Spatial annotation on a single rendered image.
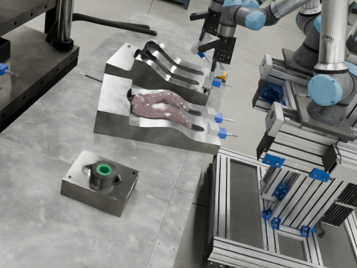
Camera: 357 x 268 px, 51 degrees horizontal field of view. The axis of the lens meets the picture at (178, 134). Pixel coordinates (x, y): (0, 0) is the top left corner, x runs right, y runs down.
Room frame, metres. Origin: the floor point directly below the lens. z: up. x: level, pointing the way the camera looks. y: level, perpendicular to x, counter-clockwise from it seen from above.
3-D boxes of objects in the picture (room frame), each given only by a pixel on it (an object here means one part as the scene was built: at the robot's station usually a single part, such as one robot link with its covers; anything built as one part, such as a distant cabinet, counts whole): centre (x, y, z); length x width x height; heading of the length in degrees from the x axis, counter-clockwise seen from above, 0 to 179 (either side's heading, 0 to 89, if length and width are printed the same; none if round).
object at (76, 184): (0.82, 0.18, 0.84); 0.20 x 0.15 x 0.07; 88
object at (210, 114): (1.40, -0.15, 0.86); 0.13 x 0.05 x 0.05; 105
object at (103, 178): (0.81, 0.18, 0.89); 0.08 x 0.08 x 0.04
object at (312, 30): (1.91, -0.49, 1.20); 0.13 x 0.12 x 0.14; 20
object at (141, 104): (1.27, 0.10, 0.90); 0.26 x 0.18 x 0.08; 105
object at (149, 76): (1.63, 0.17, 0.87); 0.50 x 0.26 x 0.14; 88
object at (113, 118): (1.27, 0.10, 0.86); 0.50 x 0.26 x 0.11; 105
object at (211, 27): (1.85, 0.03, 1.09); 0.09 x 0.08 x 0.12; 88
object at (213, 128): (1.29, -0.17, 0.86); 0.13 x 0.05 x 0.05; 105
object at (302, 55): (1.90, -0.49, 1.09); 0.15 x 0.15 x 0.10
